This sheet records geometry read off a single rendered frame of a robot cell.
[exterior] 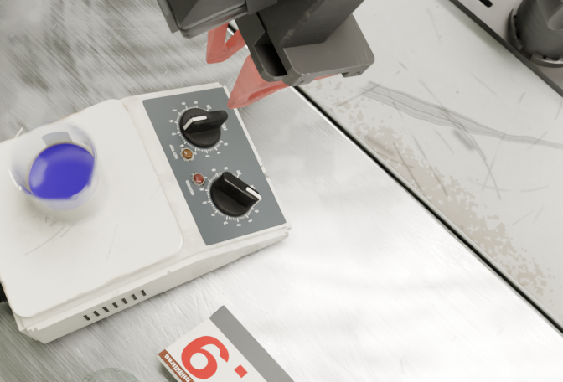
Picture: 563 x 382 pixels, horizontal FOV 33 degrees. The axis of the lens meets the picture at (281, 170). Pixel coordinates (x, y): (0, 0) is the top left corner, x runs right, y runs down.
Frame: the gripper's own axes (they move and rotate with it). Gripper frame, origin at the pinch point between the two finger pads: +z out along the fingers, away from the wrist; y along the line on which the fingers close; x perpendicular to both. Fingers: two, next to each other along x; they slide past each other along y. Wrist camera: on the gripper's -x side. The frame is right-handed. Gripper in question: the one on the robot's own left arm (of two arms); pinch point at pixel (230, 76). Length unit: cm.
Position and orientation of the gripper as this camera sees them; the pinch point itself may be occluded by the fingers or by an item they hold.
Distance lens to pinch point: 62.9
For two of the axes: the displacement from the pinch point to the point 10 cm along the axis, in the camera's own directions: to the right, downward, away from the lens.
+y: 4.1, 8.7, -2.5
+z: -5.0, 4.5, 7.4
